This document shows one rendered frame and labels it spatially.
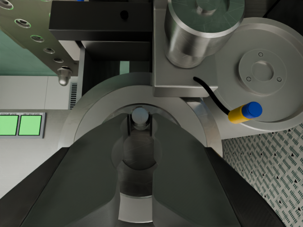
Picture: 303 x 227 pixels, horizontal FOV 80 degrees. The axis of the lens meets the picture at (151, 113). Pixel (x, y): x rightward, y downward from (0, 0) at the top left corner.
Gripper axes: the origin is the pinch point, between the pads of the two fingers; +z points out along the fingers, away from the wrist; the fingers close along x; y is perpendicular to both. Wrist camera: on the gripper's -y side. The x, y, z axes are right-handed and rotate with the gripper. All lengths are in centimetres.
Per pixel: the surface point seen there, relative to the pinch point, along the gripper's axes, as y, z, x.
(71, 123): 2.7, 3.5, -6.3
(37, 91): 103, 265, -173
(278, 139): 7.9, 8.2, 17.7
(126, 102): 0.8, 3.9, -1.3
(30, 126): 20.2, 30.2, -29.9
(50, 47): 0.5, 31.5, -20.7
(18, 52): 38, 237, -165
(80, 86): 0.2, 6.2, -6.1
